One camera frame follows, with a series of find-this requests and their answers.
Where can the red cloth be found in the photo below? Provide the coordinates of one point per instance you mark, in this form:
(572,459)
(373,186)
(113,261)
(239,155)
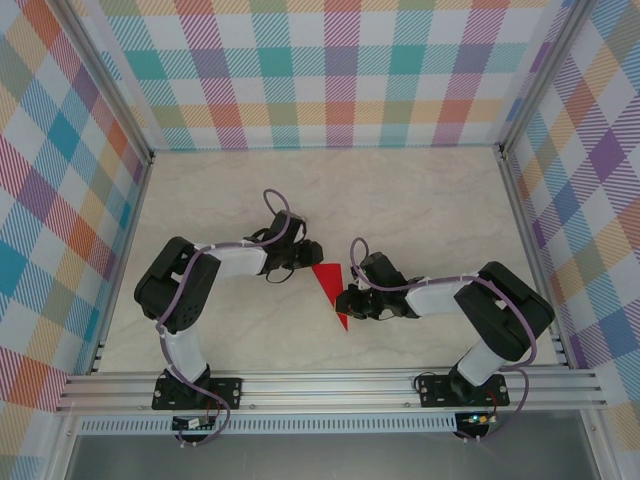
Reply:
(330,280)

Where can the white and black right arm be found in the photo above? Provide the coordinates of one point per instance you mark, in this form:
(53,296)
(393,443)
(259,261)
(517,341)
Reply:
(490,320)

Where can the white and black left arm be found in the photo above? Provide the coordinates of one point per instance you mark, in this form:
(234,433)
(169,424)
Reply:
(150,295)

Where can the grey sheet metal panel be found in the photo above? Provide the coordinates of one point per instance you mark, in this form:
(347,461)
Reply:
(325,460)

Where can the long aluminium mounting rail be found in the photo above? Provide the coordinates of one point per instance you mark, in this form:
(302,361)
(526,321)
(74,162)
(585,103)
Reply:
(325,390)

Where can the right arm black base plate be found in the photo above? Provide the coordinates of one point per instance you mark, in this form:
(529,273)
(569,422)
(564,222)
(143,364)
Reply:
(500,395)

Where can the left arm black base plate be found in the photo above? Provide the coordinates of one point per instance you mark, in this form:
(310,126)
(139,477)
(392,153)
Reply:
(227,392)

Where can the aluminium side rail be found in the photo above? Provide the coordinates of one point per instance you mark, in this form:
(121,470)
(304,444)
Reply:
(531,250)
(129,240)

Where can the aluminium corner post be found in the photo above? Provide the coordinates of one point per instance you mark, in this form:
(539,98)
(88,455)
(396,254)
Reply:
(538,75)
(112,75)

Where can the aluminium frame leg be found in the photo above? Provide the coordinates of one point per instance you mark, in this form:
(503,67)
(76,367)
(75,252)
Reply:
(605,450)
(60,450)

